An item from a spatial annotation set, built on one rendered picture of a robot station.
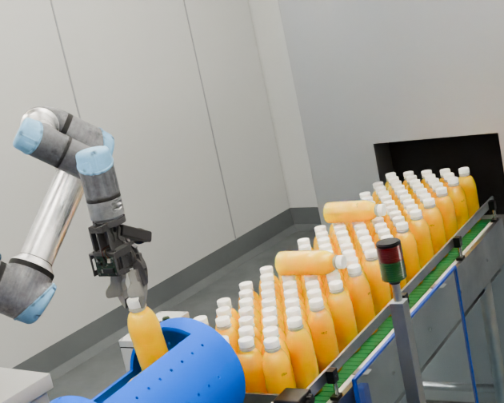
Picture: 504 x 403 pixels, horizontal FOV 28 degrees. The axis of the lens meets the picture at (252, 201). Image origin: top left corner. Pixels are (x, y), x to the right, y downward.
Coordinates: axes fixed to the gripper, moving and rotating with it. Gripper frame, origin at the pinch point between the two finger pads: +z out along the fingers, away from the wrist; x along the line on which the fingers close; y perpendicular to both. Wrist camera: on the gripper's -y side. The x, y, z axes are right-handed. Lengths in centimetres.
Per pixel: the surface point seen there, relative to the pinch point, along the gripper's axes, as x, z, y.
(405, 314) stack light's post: 38, 26, -55
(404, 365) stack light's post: 35, 41, -55
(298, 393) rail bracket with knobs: 22.0, 33.2, -23.6
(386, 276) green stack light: 36, 15, -54
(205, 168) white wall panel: -239, 63, -381
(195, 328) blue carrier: 6.1, 11.3, -11.1
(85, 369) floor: -236, 134, -222
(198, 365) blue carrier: 11.6, 15.8, -1.7
